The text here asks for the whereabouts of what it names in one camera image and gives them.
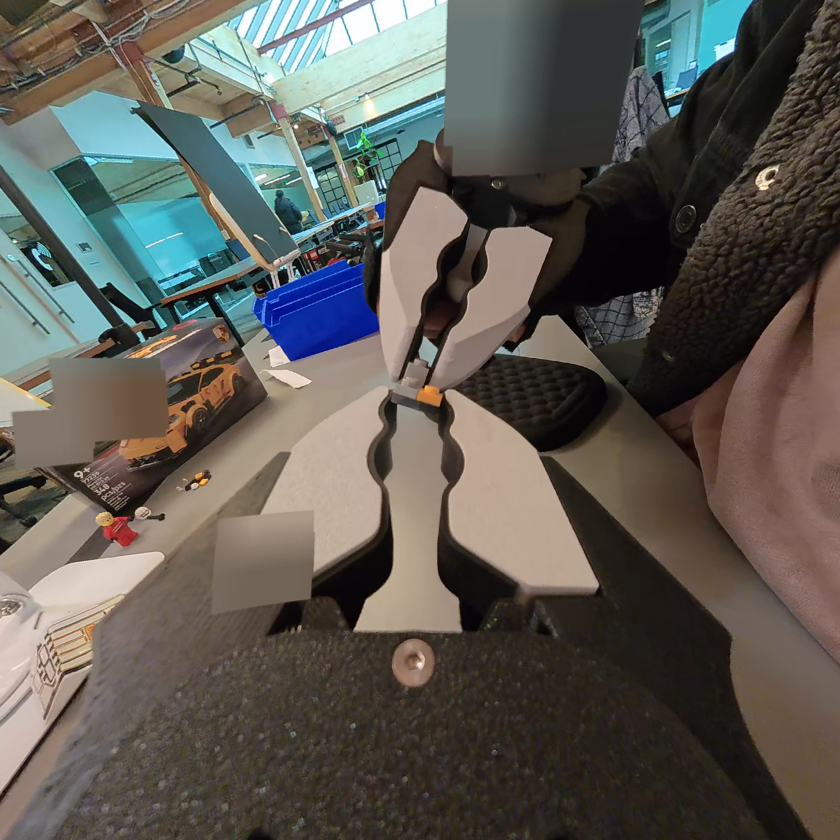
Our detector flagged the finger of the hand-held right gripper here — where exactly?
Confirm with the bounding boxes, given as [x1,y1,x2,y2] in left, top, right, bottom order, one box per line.
[430,225,555,392]
[381,184,472,383]

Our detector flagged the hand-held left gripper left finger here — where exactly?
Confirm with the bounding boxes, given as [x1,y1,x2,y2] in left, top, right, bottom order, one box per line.
[261,385,396,623]

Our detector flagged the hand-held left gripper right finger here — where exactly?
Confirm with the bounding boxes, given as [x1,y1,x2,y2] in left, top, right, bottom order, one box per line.
[434,389,601,624]

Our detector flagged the grey lego plate orange ends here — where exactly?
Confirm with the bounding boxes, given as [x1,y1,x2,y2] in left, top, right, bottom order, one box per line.
[392,357,446,410]

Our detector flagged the black lego set box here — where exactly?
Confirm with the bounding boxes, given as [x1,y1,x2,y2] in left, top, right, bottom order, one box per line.
[36,318,269,516]

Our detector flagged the red lego minifigure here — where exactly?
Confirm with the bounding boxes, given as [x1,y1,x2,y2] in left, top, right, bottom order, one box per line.
[95,511,140,546]

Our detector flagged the person's right hand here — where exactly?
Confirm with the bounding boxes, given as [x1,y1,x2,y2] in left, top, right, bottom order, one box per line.
[420,295,463,343]

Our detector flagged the green potted plant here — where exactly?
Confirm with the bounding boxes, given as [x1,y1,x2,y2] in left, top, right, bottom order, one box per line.
[353,128,385,183]

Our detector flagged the blue plastic bin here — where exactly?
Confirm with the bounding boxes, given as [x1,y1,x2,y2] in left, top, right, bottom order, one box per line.
[269,274,383,362]
[252,259,365,316]

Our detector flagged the black quilted cushion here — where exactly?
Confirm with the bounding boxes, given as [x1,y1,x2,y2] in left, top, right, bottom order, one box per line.
[456,354,608,454]

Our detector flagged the wooden office desk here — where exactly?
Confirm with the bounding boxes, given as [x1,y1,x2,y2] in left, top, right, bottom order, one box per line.
[159,258,283,329]

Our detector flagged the black tilted board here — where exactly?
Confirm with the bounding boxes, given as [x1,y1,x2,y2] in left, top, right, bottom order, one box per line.
[133,100,301,273]

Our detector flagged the plaid cloth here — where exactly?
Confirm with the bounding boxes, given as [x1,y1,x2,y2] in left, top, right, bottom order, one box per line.
[577,66,672,347]

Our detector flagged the white book stand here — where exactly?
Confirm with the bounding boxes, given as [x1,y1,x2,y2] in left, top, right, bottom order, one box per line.
[0,551,166,795]

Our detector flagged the black office chair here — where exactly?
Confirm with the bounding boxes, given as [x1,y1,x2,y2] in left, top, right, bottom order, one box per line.
[98,282,164,349]

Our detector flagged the person's pink garment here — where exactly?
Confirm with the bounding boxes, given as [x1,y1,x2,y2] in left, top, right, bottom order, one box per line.
[656,262,840,651]

